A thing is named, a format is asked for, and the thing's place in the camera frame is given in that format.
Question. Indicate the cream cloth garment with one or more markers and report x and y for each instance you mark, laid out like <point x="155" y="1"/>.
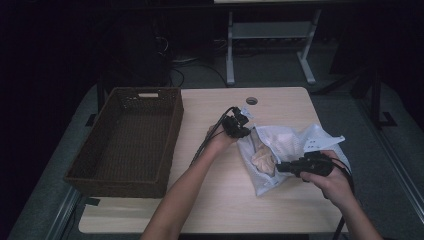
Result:
<point x="264" y="160"/>

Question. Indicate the metal floor rail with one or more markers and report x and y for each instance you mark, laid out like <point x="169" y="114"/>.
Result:
<point x="396" y="160"/>
<point x="63" y="216"/>

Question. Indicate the white metal desk frame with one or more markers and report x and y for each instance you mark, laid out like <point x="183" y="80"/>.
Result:
<point x="270" y="30"/>

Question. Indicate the white mesh laundry bag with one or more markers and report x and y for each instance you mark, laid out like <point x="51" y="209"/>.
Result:
<point x="286" y="141"/>

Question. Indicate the person's left hand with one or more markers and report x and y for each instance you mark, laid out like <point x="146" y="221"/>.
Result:
<point x="218" y="140"/>

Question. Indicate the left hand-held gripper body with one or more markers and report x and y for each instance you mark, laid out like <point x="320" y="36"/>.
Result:
<point x="236" y="128"/>

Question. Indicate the black metal stand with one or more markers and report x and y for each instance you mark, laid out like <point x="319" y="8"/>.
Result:
<point x="376" y="100"/>

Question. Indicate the brown wicker basket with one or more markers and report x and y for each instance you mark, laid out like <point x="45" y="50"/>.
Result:
<point x="126" y="140"/>

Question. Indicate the person's right hand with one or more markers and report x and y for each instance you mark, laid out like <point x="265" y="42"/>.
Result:
<point x="333" y="186"/>

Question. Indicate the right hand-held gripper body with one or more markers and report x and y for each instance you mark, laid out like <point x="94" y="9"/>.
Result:
<point x="315" y="165"/>

